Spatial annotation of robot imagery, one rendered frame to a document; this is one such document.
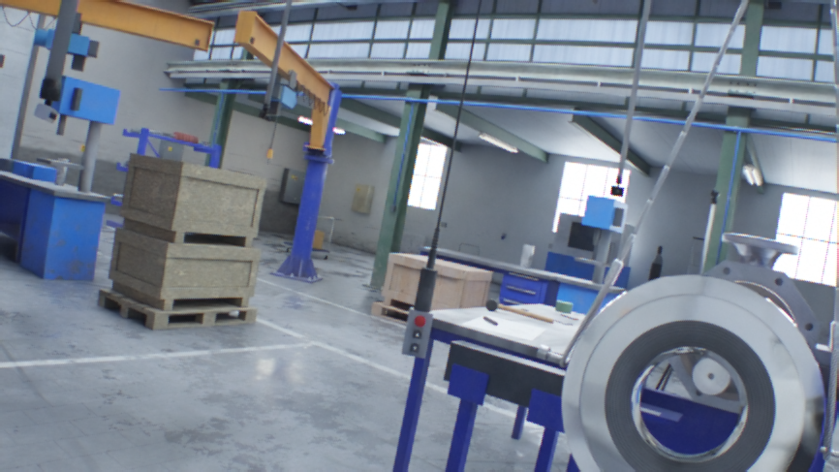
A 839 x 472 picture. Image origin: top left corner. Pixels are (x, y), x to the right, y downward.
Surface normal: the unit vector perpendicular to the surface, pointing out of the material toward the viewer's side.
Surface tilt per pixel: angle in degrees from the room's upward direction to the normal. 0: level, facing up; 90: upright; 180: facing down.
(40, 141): 90
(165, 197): 90
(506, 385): 90
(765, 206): 90
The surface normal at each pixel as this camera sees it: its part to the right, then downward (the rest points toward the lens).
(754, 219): -0.55, -0.07
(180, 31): 0.41, 0.11
